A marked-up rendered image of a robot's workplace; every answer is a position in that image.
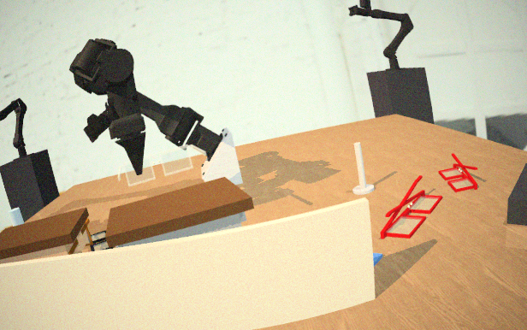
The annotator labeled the cream curved panel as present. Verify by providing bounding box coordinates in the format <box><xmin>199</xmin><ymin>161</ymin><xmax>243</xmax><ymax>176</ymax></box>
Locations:
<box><xmin>0</xmin><ymin>198</ymin><xmax>376</xmax><ymax>330</ymax></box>

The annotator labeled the blue flat square tile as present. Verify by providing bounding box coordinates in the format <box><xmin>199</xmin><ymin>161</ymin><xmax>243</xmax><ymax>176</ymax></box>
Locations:
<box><xmin>373</xmin><ymin>253</ymin><xmax>383</xmax><ymax>266</ymax></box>

